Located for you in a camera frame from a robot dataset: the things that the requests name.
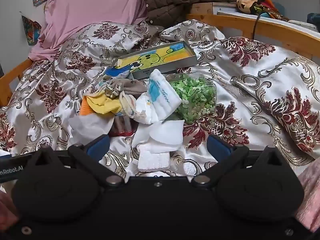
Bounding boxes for beige burlap drawstring pouch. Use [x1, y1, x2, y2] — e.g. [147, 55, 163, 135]
[104, 78, 148, 98]

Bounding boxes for dark blue bag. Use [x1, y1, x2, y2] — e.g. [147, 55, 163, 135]
[307, 12, 320, 27]

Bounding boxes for cream cloth item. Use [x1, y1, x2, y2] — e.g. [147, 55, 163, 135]
[119, 90, 137, 117]

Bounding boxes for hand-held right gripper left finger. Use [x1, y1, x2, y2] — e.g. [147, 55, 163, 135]
[30, 134, 124, 186]

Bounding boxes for white crumpled cloth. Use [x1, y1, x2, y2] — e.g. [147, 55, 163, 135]
[135, 92, 161, 125]

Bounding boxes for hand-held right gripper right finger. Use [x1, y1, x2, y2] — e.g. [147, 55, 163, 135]
[191, 134, 288, 187]

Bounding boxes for white folded towel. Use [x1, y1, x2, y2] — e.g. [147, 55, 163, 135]
[137, 146, 171, 172]

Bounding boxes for plush toy with tan face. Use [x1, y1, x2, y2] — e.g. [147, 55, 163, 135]
[236, 0, 288, 22]

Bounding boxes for orange cloth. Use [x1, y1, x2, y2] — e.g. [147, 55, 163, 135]
[79, 97, 94, 117]

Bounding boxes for pink bed sheet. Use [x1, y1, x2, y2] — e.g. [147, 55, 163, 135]
[29, 0, 148, 60]

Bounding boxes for clear bag of green chips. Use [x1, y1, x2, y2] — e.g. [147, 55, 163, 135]
[166, 72, 217, 125]

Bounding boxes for white cloth with blue print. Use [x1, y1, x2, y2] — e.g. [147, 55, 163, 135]
[147, 69, 183, 121]

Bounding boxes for white tissue paper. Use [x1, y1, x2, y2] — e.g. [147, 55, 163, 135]
[68, 114, 114, 146]

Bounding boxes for wooden bed frame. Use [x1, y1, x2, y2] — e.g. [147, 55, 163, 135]
[0, 2, 320, 107]

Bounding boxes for white mattress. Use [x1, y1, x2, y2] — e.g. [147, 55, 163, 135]
[217, 5, 316, 29]

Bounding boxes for pink fleece clothing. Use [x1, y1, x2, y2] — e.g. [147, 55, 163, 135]
[294, 159, 320, 233]
[0, 192, 19, 232]

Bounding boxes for diamond-hung cartoon wall poster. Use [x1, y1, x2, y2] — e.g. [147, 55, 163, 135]
[21, 15, 42, 46]

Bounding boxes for yellow cloth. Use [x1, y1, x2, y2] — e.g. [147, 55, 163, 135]
[84, 90, 123, 115]

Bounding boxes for white fabric pads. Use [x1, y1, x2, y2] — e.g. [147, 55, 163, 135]
[131, 120, 185, 153]

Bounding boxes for red translucent packet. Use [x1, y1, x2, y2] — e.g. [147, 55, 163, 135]
[110, 116, 138, 137]

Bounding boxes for floral patterned satin blanket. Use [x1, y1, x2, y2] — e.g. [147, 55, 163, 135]
[0, 20, 320, 180]

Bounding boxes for black cable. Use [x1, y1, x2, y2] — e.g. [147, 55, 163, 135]
[252, 12, 266, 40]

